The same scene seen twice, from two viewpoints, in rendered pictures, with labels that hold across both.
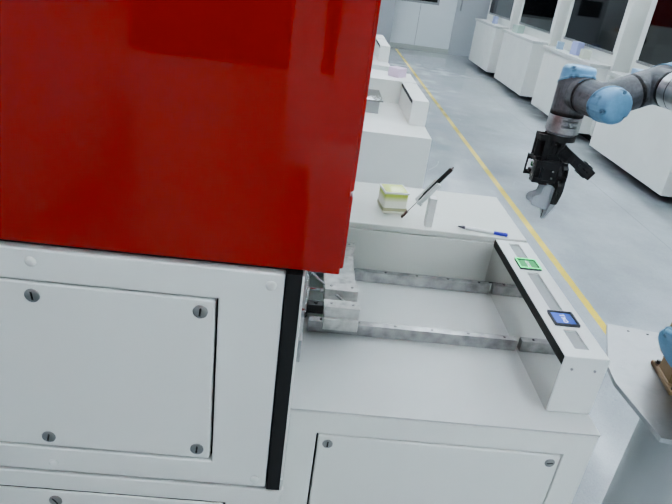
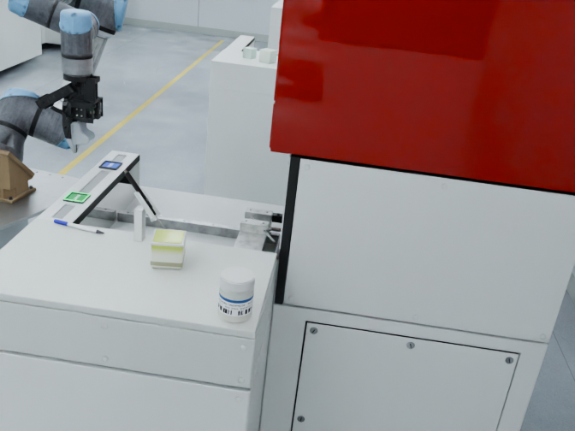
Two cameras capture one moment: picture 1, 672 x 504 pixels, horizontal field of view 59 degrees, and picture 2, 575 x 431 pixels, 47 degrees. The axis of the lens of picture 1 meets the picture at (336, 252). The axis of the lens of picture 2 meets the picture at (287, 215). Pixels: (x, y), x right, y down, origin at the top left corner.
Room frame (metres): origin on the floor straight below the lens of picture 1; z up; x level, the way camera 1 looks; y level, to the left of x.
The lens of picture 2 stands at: (2.93, 0.29, 1.73)
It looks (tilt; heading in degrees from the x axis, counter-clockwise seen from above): 25 degrees down; 188
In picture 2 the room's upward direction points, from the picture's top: 7 degrees clockwise
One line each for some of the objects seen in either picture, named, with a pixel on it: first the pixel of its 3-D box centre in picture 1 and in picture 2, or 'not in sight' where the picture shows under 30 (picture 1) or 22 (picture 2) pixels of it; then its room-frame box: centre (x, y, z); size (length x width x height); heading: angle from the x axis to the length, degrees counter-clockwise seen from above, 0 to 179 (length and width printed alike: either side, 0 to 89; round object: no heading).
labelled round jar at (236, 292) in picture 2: not in sight; (236, 294); (1.81, 0.06, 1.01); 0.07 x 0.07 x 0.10
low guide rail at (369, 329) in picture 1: (412, 333); (198, 227); (1.20, -0.21, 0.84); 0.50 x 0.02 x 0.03; 94
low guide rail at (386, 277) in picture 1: (400, 278); not in sight; (1.47, -0.19, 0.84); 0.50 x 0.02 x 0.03; 94
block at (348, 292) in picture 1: (341, 291); (254, 226); (1.25, -0.02, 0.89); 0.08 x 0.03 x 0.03; 94
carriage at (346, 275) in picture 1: (339, 286); (249, 247); (1.32, -0.02, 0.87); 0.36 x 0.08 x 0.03; 4
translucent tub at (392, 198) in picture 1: (392, 198); (168, 249); (1.65, -0.14, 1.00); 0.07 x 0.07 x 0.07; 13
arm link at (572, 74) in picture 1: (574, 91); (76, 33); (1.40, -0.48, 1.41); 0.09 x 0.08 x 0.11; 17
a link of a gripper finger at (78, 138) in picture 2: (537, 197); (79, 138); (1.41, -0.48, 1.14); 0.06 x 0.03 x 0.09; 94
